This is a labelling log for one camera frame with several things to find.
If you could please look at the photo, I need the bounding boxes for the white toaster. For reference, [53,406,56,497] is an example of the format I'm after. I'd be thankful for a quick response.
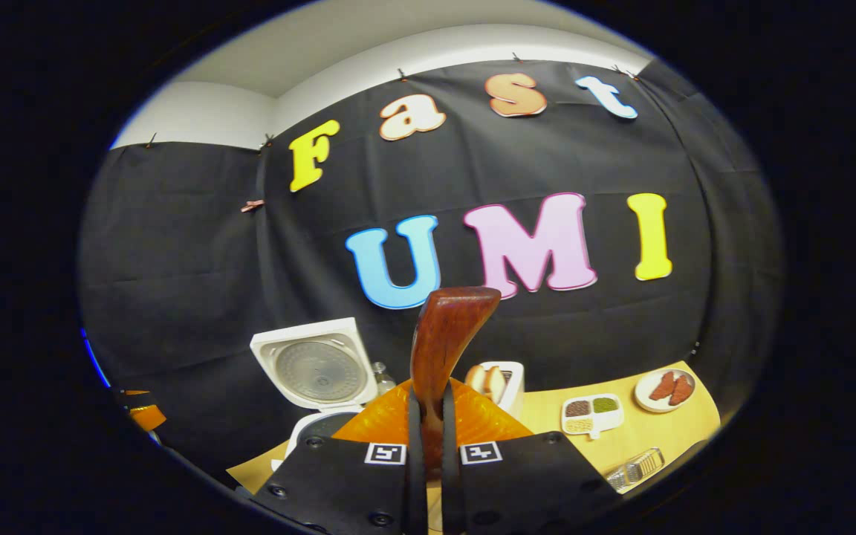
[465,361,525,418]

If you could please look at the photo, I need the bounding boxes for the white divided bean dish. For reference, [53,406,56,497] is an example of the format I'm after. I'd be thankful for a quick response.
[560,393,625,439]

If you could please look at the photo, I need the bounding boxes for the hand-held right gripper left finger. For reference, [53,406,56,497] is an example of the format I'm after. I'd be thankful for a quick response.
[250,379,429,535]

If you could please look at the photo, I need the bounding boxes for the brown wooden spoon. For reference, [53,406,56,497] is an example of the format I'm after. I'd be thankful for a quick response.
[410,287,502,469]

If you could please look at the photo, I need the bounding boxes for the white rice cooker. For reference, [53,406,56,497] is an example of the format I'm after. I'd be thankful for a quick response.
[250,317,380,473]

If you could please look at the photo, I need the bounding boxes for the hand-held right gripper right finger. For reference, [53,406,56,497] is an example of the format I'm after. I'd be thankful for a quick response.
[441,383,622,535]

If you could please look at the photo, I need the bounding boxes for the black backdrop cloth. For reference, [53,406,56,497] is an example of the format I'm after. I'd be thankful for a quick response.
[79,59,784,491]

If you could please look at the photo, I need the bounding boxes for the round white plate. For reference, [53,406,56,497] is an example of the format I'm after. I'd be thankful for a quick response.
[634,369,696,413]

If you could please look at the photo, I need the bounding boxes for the clear wire chopstick holder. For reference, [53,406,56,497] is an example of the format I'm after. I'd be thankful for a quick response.
[606,447,665,491]

